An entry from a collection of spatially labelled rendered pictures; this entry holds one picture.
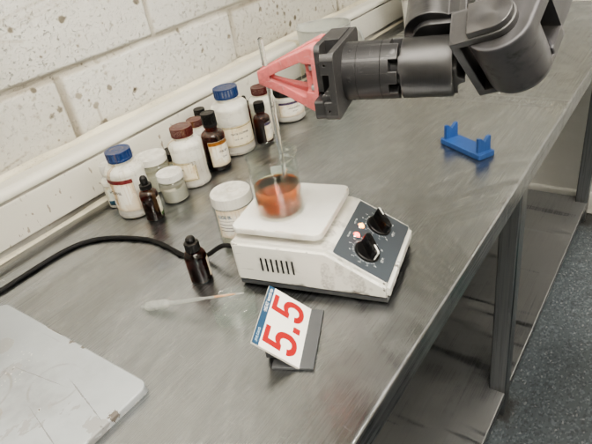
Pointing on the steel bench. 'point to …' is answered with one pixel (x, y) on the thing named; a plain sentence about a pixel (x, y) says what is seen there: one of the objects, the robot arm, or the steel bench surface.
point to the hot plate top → (312, 196)
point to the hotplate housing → (312, 262)
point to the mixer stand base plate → (57, 386)
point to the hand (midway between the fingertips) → (266, 76)
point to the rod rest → (477, 150)
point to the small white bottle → (107, 185)
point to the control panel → (345, 249)
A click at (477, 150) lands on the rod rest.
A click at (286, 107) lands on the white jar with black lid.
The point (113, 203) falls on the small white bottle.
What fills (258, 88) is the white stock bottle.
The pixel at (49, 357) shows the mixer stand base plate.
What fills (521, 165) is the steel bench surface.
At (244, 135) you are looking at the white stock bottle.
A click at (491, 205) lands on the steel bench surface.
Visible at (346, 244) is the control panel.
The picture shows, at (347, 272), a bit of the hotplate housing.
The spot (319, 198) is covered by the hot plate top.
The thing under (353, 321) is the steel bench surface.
